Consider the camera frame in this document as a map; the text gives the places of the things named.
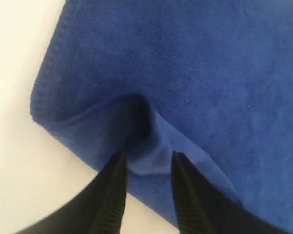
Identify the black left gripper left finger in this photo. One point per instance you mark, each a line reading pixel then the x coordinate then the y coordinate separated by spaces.
pixel 97 209

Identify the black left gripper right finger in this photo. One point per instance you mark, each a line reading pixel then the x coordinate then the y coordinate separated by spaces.
pixel 202 209

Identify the blue microfiber towel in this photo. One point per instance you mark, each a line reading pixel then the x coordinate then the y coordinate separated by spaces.
pixel 210 78

